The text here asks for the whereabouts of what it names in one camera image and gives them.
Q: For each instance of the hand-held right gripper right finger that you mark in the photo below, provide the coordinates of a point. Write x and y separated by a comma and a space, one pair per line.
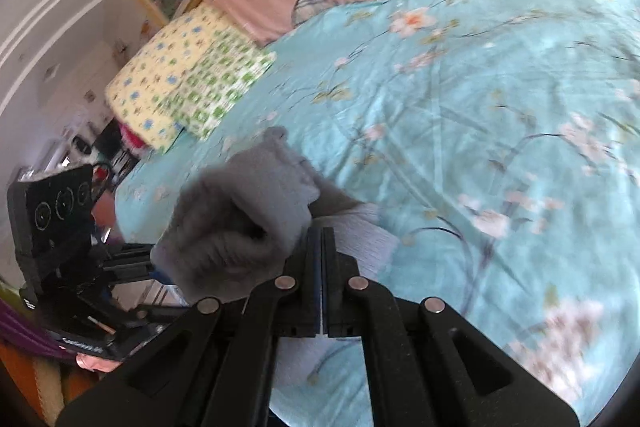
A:
329, 267

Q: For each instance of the teal floral bed sheet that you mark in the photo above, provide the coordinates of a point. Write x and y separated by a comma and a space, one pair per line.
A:
475, 132

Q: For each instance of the white panelled wardrobe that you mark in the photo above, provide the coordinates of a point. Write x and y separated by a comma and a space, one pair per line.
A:
60, 32

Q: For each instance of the grey-blue fleece pants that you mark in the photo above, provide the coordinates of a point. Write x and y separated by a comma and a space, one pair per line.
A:
230, 227

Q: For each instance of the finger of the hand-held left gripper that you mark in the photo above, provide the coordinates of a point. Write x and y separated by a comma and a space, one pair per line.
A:
132, 273
127, 254

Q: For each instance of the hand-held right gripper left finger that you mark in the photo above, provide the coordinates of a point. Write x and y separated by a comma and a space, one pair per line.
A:
315, 267

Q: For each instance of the orange patterned cloth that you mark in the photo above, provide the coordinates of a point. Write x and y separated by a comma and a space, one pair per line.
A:
27, 387

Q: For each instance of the small yellow green patterned pillow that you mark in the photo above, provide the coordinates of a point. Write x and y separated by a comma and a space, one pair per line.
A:
185, 82

